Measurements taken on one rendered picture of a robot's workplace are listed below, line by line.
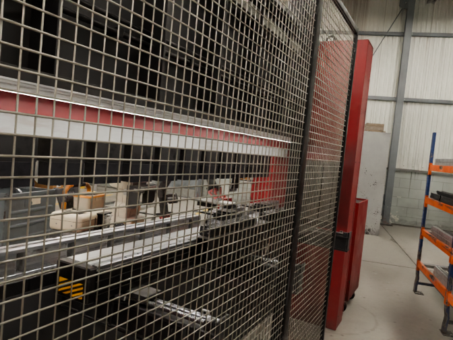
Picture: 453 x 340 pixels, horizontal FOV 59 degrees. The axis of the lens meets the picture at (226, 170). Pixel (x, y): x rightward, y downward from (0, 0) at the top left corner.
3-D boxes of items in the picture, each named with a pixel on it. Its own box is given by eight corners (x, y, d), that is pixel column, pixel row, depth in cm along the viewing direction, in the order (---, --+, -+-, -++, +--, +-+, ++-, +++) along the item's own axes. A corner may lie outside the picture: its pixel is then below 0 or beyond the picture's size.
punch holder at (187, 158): (186, 177, 222) (189, 148, 221) (199, 179, 218) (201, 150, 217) (170, 178, 209) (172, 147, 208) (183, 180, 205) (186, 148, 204)
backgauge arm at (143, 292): (75, 301, 148) (79, 264, 148) (225, 358, 118) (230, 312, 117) (58, 307, 141) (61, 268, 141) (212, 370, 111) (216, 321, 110)
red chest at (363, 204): (307, 286, 419) (317, 192, 414) (356, 299, 396) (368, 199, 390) (292, 299, 375) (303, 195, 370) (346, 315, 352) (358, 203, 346)
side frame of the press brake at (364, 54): (251, 295, 379) (276, 50, 367) (342, 320, 338) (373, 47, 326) (240, 302, 357) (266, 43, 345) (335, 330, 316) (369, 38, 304)
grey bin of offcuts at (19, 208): (11, 241, 481) (15, 181, 477) (54, 248, 467) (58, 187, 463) (-49, 256, 403) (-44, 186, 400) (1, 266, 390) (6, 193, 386)
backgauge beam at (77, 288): (298, 215, 321) (299, 202, 320) (315, 218, 314) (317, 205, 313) (53, 293, 118) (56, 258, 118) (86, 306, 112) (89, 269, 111)
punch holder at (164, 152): (164, 178, 205) (166, 146, 204) (177, 180, 201) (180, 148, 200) (145, 179, 191) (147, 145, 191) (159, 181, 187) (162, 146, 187)
